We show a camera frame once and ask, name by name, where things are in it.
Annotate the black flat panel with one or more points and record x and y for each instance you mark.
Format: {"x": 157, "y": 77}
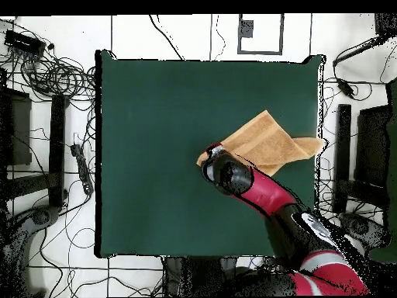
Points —
{"x": 372, "y": 146}
{"x": 18, "y": 130}

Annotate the tan terry towel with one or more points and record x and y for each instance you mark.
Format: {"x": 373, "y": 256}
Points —
{"x": 266, "y": 142}

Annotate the grey rectangular frame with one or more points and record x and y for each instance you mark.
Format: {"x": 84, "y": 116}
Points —
{"x": 281, "y": 34}

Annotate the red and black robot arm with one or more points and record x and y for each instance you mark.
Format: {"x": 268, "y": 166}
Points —
{"x": 266, "y": 192}

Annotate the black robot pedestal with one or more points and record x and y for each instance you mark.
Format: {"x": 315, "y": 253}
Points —
{"x": 198, "y": 276}

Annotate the black power adapter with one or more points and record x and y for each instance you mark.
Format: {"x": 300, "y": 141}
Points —
{"x": 345, "y": 88}

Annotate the black upright bar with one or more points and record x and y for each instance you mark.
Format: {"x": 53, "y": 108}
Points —
{"x": 57, "y": 149}
{"x": 342, "y": 161}

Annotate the black rod with head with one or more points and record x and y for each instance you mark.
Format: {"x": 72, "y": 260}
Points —
{"x": 386, "y": 24}

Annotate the black stand base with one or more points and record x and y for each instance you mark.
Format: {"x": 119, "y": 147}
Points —
{"x": 363, "y": 228}
{"x": 40, "y": 215}

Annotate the black power strip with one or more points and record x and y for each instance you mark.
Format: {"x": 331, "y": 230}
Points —
{"x": 81, "y": 167}

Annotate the black electronics box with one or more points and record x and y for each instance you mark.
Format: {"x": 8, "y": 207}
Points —
{"x": 24, "y": 42}

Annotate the dark green table cloth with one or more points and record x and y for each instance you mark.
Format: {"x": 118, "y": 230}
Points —
{"x": 155, "y": 124}

